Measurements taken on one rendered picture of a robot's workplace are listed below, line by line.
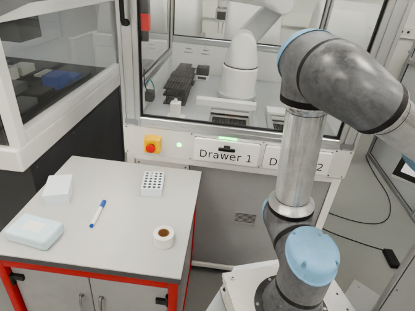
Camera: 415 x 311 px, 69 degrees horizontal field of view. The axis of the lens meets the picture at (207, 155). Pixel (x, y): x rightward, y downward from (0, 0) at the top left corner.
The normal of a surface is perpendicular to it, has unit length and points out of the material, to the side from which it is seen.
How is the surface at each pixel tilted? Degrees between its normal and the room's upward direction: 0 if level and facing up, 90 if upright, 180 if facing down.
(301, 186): 90
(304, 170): 90
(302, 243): 8
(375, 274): 0
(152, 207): 0
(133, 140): 90
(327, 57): 51
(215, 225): 90
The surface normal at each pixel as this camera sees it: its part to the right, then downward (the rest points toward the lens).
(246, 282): 0.09, -0.85
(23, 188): -0.09, 0.51
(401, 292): -0.70, 0.33
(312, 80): -0.84, 0.22
